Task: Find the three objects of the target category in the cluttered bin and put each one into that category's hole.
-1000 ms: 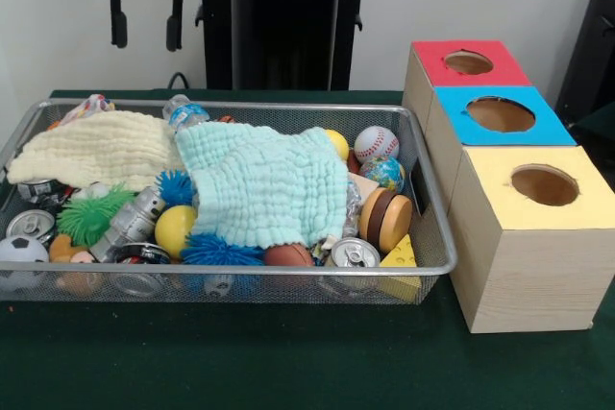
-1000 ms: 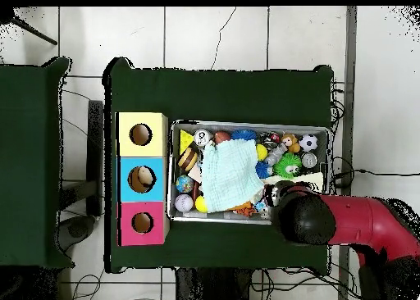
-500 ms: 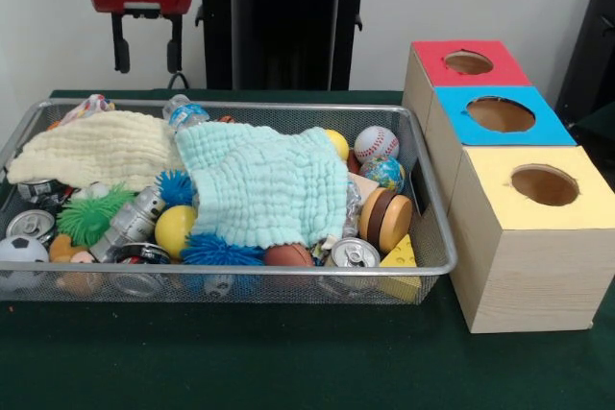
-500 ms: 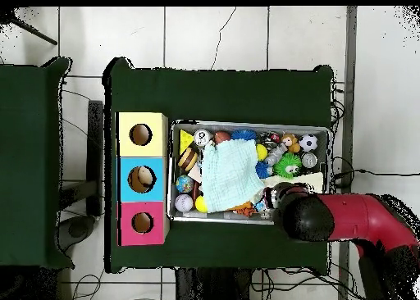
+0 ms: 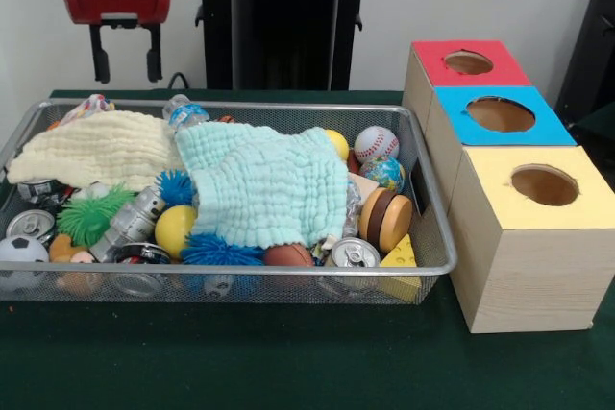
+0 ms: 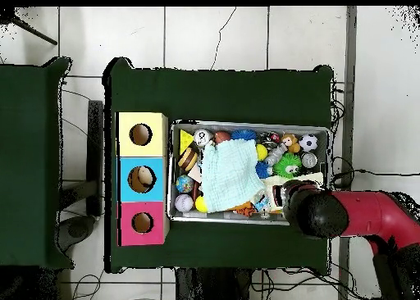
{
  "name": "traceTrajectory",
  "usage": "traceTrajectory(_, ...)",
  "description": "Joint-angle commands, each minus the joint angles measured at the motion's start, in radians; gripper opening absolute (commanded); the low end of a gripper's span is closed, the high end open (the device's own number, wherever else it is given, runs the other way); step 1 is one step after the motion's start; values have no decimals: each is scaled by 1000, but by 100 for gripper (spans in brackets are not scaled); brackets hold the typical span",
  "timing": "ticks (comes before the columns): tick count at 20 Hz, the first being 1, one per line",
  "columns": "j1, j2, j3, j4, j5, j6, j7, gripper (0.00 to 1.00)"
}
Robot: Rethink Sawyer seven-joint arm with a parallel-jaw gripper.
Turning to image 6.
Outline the mint green waffle cloth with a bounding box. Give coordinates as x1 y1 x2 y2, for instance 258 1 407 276
200 139 266 213

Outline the shallow clear mesh bin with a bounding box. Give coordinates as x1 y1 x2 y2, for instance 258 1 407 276
167 120 331 227

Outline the wooden box with three holes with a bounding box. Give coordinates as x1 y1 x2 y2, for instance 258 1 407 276
116 111 171 248

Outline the cream waffle cloth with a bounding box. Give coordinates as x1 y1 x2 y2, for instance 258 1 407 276
262 170 325 213

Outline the green spiky toy with eyes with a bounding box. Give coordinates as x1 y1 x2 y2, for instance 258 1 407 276
272 152 303 180

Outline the brown bear plush toy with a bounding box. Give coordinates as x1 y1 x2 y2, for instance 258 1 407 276
281 133 302 154

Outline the small soccer ball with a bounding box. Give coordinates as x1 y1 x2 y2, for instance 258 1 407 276
299 134 319 152

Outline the blue spiky ball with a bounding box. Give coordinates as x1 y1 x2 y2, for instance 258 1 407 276
230 129 258 143

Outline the globe print ball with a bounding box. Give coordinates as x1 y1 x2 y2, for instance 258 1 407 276
176 174 195 194

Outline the silver drink can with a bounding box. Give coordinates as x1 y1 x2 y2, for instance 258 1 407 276
193 129 213 148

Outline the wooden burger toy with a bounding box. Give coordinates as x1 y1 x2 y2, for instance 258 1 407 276
177 147 200 173

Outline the yellow cheese wedge toy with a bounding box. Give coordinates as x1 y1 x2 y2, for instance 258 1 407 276
179 129 195 156

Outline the dark green tablecloth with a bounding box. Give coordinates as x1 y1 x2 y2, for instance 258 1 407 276
103 57 335 275

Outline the black stand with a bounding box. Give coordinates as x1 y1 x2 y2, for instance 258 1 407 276
58 99 105 252

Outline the neighbouring green covered table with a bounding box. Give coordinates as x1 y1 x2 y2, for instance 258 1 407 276
0 57 75 270

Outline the thin black rod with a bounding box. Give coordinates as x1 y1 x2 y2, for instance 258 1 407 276
9 16 59 47

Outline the black cable on floor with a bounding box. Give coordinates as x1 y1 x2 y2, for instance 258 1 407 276
331 168 420 189

